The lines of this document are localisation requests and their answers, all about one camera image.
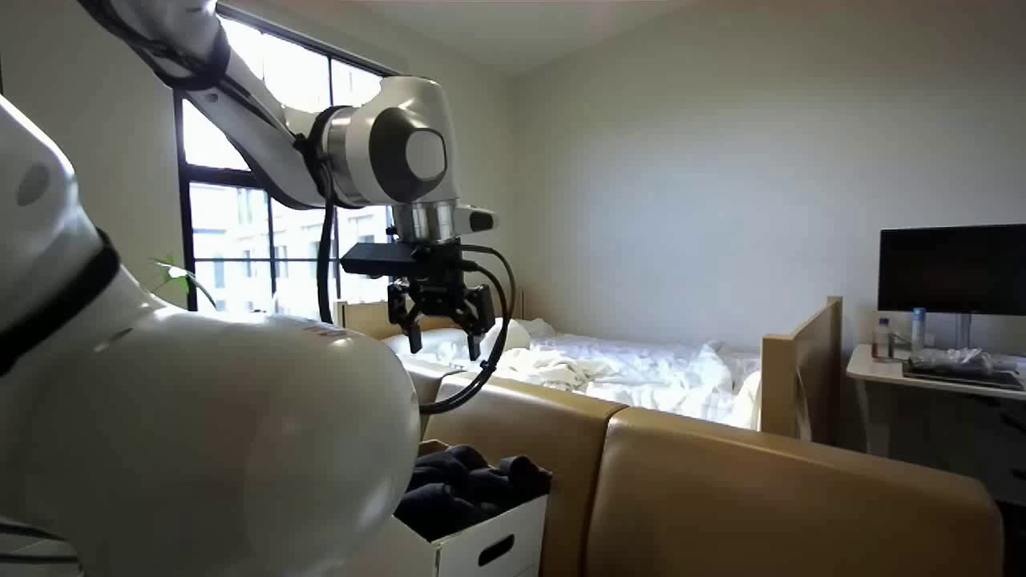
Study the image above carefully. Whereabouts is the bed with white sheets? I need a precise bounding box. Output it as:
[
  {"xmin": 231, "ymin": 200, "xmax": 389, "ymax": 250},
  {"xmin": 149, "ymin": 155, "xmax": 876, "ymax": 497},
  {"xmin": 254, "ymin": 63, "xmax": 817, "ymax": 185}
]
[{"xmin": 382, "ymin": 315, "xmax": 765, "ymax": 433}]

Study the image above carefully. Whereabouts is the cream crumpled cloth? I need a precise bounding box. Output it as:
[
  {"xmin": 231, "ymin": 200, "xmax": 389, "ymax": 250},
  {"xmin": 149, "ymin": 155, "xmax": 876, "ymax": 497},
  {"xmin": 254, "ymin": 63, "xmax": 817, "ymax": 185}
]
[{"xmin": 498, "ymin": 347, "xmax": 617, "ymax": 395}]

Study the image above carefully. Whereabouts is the wooden bed frame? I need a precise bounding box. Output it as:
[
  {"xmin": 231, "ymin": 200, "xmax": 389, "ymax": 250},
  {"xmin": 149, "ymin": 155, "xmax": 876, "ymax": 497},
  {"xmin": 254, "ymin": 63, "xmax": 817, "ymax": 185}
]
[{"xmin": 337, "ymin": 296, "xmax": 846, "ymax": 446}]

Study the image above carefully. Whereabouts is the black computer monitor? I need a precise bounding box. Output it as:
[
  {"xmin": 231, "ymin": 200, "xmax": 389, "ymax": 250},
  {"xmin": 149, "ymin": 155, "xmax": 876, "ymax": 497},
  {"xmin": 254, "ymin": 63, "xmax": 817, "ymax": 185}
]
[{"xmin": 876, "ymin": 220, "xmax": 1026, "ymax": 320}]

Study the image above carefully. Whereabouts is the brown leather couch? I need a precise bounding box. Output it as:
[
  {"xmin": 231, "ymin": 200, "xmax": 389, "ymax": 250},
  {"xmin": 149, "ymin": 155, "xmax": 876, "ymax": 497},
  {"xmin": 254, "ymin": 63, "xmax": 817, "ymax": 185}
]
[{"xmin": 419, "ymin": 364, "xmax": 1006, "ymax": 577}]

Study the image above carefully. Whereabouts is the dark keyboard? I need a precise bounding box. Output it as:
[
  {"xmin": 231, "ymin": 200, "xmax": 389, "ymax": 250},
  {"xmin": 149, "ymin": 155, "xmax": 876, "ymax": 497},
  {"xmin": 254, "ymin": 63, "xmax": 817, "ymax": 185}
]
[{"xmin": 900, "ymin": 347, "xmax": 1026, "ymax": 391}]

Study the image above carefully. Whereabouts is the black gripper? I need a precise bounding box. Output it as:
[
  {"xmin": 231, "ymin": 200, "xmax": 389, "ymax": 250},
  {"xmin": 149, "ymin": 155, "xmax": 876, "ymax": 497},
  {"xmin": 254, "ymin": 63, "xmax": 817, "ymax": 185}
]
[{"xmin": 385, "ymin": 267, "xmax": 498, "ymax": 361}]

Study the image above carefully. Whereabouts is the black framed window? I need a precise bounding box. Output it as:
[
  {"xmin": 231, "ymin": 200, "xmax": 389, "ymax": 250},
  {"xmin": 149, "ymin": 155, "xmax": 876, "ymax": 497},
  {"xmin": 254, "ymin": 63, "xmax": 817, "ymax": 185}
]
[{"xmin": 170, "ymin": 4, "xmax": 401, "ymax": 326}]

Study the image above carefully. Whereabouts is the green plant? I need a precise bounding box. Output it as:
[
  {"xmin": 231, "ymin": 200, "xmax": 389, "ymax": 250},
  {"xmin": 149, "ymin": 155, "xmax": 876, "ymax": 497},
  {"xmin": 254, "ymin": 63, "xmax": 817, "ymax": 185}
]
[{"xmin": 158, "ymin": 257, "xmax": 224, "ymax": 315}]

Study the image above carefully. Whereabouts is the cardboard box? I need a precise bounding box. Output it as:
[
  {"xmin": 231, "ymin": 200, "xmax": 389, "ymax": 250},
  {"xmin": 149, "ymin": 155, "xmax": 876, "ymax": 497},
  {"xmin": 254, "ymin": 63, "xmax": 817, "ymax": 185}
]
[{"xmin": 385, "ymin": 491, "xmax": 556, "ymax": 577}]

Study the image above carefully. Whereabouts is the white pillow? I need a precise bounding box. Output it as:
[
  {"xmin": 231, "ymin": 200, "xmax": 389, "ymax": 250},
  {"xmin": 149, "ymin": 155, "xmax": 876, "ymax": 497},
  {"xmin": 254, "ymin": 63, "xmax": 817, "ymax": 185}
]
[{"xmin": 498, "ymin": 315, "xmax": 560, "ymax": 353}]

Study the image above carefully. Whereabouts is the white desk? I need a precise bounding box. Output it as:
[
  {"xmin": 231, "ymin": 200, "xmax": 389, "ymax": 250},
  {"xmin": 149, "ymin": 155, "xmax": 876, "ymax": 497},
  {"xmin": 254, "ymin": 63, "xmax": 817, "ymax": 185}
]
[{"xmin": 844, "ymin": 339, "xmax": 1026, "ymax": 505}]

